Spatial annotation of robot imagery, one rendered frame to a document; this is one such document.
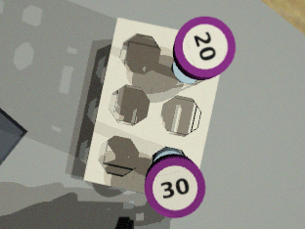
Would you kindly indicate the cream tube rack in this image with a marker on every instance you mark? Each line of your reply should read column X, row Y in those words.
column 145, row 109

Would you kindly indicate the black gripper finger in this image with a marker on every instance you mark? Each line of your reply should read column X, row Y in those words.
column 124, row 223

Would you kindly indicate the purple tube cap with white label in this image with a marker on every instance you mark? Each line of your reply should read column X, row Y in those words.
column 203, row 48

